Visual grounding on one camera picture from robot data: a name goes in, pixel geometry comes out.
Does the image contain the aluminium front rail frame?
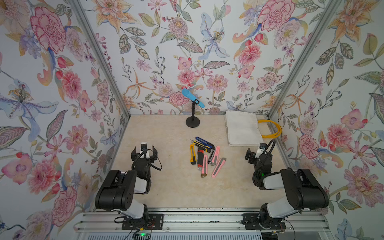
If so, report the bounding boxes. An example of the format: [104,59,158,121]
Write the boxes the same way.
[75,208,334,240]

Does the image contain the pink utility knife middle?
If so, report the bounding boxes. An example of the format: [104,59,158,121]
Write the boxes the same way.
[211,146,220,166]

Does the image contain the pink utility knife right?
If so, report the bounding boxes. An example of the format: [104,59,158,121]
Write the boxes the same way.
[211,158,227,178]

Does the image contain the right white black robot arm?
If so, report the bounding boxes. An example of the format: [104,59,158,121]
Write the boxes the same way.
[245,140,329,228]

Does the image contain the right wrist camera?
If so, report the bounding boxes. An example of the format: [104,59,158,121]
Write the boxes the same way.
[258,143,268,154]

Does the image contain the pink utility knife left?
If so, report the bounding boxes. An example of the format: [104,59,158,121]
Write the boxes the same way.
[201,155,208,178]

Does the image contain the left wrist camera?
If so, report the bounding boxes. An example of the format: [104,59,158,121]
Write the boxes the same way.
[141,143,148,151]

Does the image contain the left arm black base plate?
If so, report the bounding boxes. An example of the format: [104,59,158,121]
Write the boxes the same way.
[122,214,164,231]

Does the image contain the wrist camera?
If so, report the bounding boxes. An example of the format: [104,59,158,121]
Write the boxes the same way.
[141,143,148,151]
[258,143,268,154]

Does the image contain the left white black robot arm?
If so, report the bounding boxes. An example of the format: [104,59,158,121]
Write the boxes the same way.
[95,143,162,221]

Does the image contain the white canvas pouch yellow handles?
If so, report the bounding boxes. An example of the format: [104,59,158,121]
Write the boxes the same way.
[225,111,282,147]

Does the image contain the blue microphone on black stand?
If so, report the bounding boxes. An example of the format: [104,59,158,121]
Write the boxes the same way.
[182,89,205,128]

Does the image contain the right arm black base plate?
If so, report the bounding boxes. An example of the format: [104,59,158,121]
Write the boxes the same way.
[241,213,286,231]

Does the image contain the pink utility knife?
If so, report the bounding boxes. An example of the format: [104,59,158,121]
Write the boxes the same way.
[201,155,208,178]
[211,158,227,178]
[211,146,220,166]

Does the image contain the blue utility knife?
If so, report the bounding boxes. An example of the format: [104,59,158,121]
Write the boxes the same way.
[196,137,216,150]

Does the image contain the grey small utility knife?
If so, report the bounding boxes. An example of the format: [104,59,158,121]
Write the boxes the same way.
[208,150,215,165]

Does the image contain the red black utility knife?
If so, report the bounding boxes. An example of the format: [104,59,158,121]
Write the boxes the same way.
[197,148,204,171]

